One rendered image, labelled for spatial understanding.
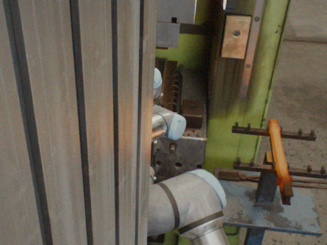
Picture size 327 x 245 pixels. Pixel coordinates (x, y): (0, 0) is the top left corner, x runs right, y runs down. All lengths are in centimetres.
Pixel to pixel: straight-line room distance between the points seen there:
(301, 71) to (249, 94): 248
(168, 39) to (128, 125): 130
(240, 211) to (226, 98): 47
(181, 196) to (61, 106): 84
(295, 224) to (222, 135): 51
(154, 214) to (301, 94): 308
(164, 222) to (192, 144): 80
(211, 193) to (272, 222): 71
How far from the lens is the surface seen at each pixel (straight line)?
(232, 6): 168
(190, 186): 106
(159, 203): 102
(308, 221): 181
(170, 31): 160
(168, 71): 204
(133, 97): 32
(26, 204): 22
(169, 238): 228
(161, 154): 183
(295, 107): 380
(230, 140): 204
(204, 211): 106
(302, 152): 334
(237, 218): 174
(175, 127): 128
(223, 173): 188
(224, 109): 194
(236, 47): 176
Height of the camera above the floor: 200
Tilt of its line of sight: 36 degrees down
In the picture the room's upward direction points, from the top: 4 degrees clockwise
